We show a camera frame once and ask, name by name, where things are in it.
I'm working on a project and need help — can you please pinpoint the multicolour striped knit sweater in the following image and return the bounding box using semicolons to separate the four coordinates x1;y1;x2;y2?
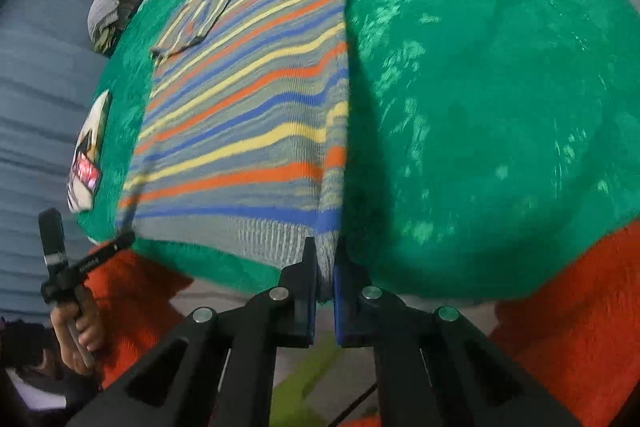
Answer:
116;0;349;289

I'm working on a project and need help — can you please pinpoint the green plush bed blanket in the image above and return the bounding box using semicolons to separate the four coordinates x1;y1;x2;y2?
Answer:
74;0;640;308

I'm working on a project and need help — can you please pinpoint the person's left hand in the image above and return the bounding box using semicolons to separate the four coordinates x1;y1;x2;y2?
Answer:
50;286;104;376

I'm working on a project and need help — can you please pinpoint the grey blue curtain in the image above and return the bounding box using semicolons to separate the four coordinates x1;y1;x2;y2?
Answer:
1;0;106;323

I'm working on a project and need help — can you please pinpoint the printed flat pouch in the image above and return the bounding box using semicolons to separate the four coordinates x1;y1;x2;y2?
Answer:
66;90;112;213

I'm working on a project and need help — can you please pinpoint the grey clothes pile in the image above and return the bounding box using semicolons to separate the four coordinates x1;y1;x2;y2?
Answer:
87;0;139;56

